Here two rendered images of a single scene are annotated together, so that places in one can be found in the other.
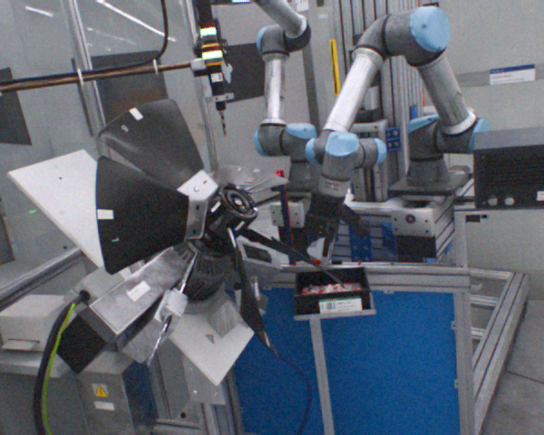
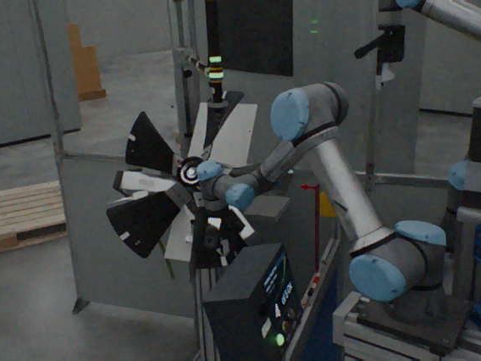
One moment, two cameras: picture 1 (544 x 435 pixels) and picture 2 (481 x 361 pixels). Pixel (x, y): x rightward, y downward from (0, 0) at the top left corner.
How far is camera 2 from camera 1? 224 cm
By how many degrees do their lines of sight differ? 83
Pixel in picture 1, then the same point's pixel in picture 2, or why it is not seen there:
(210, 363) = (172, 247)
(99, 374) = not seen: hidden behind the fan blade
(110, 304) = (129, 176)
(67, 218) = (198, 137)
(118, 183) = (141, 126)
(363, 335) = not seen: outside the picture
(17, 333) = not seen: hidden behind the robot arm
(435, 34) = (278, 122)
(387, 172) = (469, 282)
